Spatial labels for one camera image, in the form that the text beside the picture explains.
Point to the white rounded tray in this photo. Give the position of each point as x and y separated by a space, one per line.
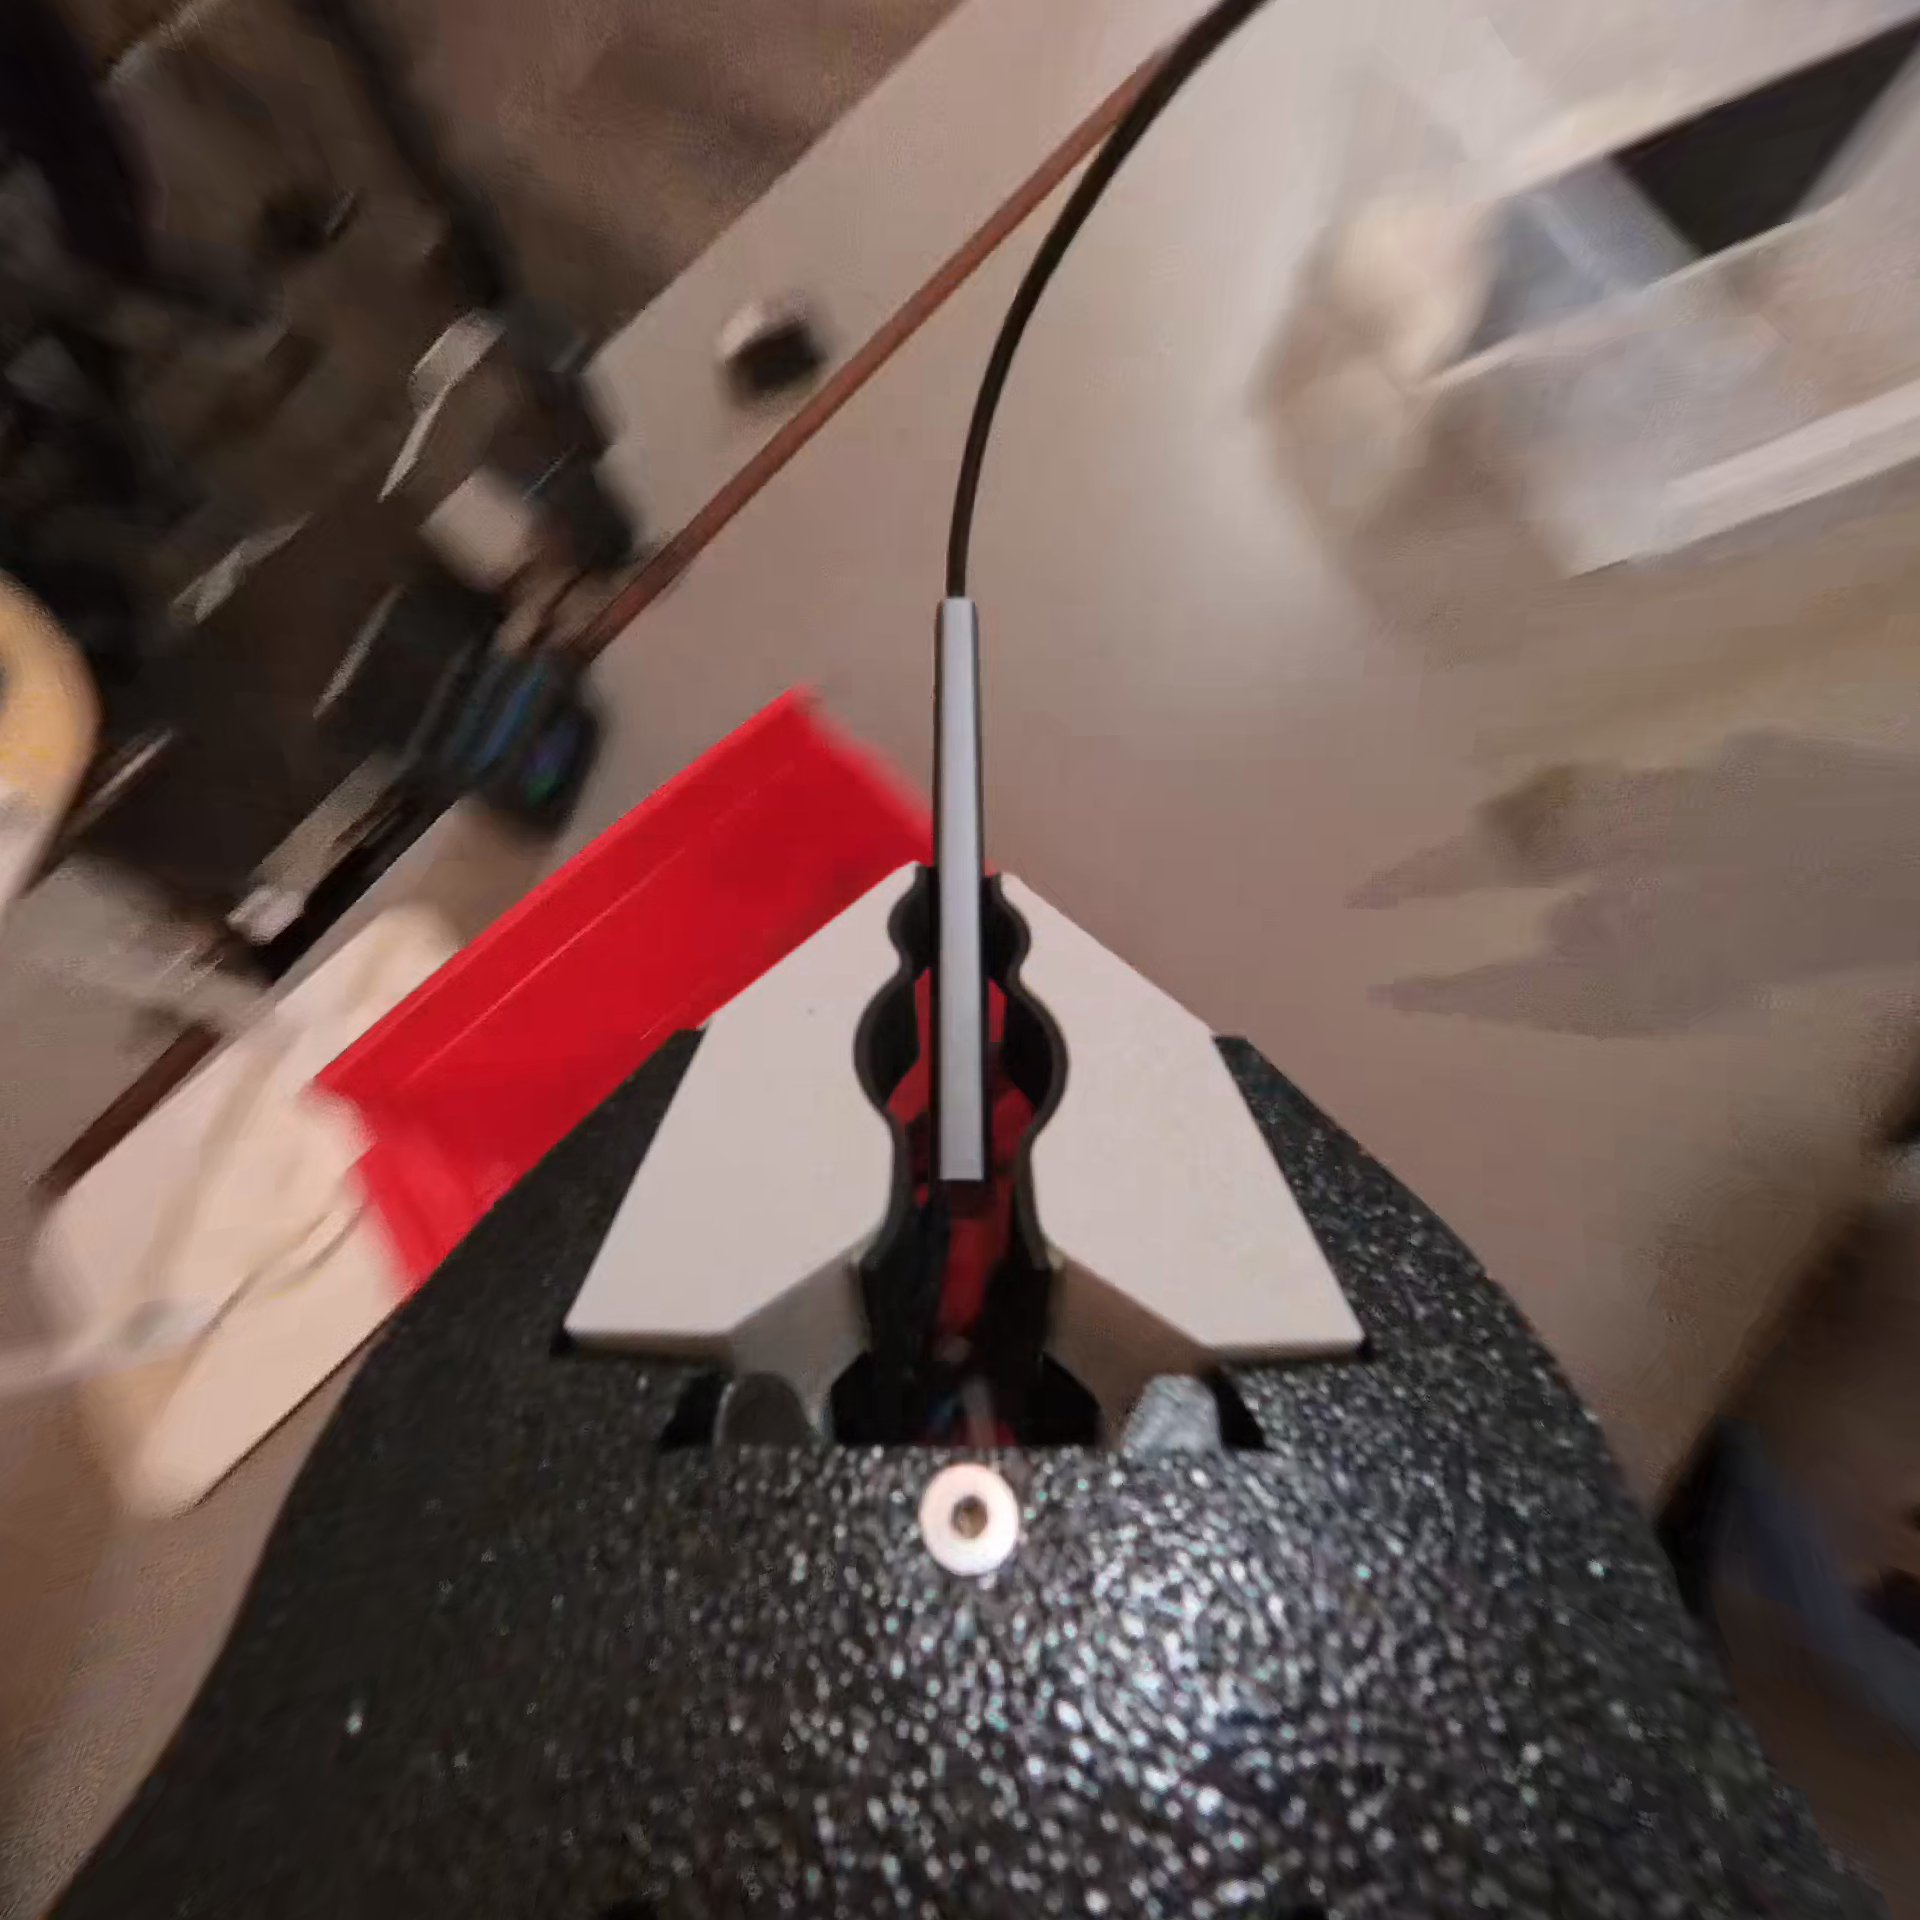
225 1200

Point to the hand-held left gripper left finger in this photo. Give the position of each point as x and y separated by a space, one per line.
738 1185

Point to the clear plastic bin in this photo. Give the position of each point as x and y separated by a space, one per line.
1618 300

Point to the red plastic bin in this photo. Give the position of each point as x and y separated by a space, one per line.
600 976

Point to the small black box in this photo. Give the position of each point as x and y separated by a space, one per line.
774 344

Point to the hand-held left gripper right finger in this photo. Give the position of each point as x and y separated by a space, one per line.
1186 1185

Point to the black power station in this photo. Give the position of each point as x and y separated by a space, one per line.
527 738

